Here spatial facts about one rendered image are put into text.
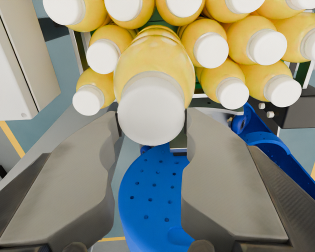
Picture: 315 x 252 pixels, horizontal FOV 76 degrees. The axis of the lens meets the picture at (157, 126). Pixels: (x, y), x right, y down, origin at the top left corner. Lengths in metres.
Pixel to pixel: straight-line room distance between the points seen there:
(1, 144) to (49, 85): 1.77
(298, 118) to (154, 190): 0.30
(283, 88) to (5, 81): 0.36
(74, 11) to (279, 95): 0.28
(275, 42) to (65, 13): 0.24
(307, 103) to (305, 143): 1.57
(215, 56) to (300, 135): 1.71
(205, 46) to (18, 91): 0.24
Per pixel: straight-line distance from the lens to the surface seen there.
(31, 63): 0.35
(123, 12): 0.26
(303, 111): 0.46
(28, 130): 1.91
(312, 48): 0.32
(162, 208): 0.33
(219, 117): 0.49
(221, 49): 0.27
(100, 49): 0.27
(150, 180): 0.37
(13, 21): 0.34
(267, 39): 0.29
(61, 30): 0.52
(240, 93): 0.30
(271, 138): 1.01
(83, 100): 0.30
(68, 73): 1.53
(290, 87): 0.32
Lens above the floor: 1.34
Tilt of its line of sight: 59 degrees down
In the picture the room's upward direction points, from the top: 178 degrees counter-clockwise
